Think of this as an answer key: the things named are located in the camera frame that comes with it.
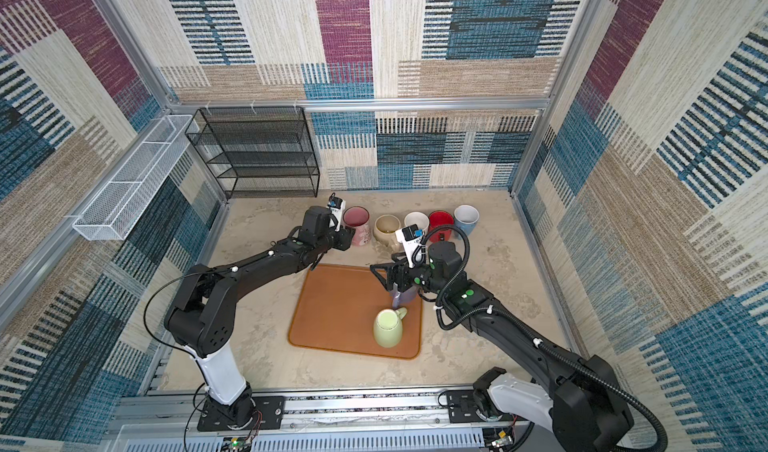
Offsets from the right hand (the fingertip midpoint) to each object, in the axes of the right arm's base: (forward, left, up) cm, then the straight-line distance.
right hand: (383, 266), depth 76 cm
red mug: (+25, -18, -12) cm, 33 cm away
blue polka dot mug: (+25, -28, -13) cm, 39 cm away
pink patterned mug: (+26, +8, -12) cm, 29 cm away
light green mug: (-12, -1, -10) cm, 15 cm away
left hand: (+19, +10, -6) cm, 23 cm away
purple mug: (-2, -4, -15) cm, 16 cm away
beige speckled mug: (+24, -1, -15) cm, 28 cm away
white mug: (+24, -12, -12) cm, 30 cm away
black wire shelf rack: (+51, +45, -2) cm, 68 cm away
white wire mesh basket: (+9, +63, +14) cm, 65 cm away
